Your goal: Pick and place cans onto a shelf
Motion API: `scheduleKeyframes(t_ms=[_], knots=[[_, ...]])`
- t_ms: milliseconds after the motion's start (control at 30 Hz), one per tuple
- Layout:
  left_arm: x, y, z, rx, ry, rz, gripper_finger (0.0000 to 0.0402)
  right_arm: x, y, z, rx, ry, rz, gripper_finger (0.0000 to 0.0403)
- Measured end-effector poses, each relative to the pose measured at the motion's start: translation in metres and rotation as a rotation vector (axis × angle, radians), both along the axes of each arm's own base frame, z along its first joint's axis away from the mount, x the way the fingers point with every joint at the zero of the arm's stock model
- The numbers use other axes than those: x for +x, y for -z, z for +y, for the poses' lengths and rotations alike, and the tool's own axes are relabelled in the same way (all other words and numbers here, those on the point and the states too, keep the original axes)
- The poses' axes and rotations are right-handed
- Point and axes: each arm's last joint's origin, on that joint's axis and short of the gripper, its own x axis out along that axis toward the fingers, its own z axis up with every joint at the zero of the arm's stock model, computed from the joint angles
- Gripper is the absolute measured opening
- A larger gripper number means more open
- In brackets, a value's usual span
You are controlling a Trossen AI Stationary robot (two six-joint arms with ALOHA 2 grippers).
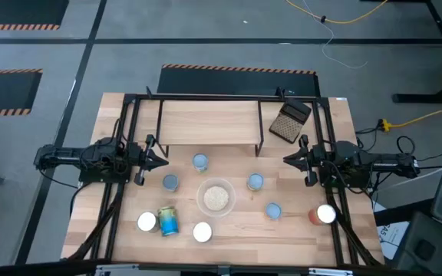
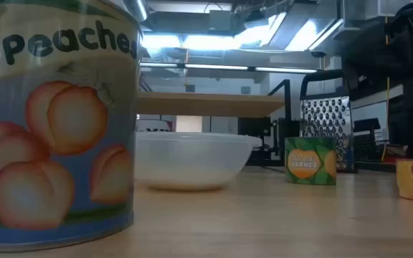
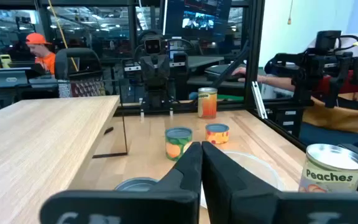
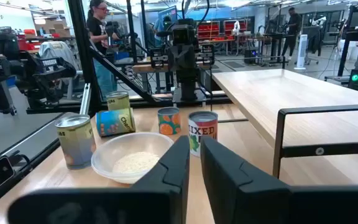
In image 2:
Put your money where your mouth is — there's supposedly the short green oranges can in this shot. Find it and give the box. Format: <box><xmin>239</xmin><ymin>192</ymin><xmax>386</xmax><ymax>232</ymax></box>
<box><xmin>284</xmin><ymin>136</ymin><xmax>338</xmax><ymax>186</ymax></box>

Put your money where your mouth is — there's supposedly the tall peaches can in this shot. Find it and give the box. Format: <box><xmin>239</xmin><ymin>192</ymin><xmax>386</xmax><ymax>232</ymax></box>
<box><xmin>0</xmin><ymin>0</ymin><xmax>143</xmax><ymax>253</ymax></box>

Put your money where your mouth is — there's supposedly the wooden shelf board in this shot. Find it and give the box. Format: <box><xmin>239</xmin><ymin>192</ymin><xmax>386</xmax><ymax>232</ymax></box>
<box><xmin>136</xmin><ymin>91</ymin><xmax>285</xmax><ymax>119</ymax></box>

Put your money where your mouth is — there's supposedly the translucent plastic bowl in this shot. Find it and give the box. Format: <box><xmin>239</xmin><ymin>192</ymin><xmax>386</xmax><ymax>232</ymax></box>
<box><xmin>135</xmin><ymin>131</ymin><xmax>264</xmax><ymax>191</ymax></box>

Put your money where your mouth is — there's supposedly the long ceiling light strip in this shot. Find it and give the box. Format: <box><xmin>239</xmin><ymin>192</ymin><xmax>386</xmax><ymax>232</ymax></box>
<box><xmin>139</xmin><ymin>62</ymin><xmax>318</xmax><ymax>75</ymax></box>

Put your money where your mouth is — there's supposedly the metal box grater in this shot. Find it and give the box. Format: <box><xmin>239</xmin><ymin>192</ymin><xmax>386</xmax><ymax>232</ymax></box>
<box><xmin>298</xmin><ymin>69</ymin><xmax>355</xmax><ymax>173</ymax></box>

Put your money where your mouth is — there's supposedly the black office chair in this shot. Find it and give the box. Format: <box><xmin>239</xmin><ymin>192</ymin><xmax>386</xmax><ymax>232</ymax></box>
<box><xmin>352</xmin><ymin>118</ymin><xmax>382</xmax><ymax>163</ymax></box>

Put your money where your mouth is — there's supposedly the silver ventilation duct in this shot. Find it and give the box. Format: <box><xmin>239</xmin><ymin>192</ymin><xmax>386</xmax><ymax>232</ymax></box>
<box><xmin>120</xmin><ymin>0</ymin><xmax>150</xmax><ymax>23</ymax></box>

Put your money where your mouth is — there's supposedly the yellow hanging cable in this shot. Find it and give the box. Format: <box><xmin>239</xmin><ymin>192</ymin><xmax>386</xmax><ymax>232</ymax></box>
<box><xmin>381</xmin><ymin>16</ymin><xmax>391</xmax><ymax>162</ymax></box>

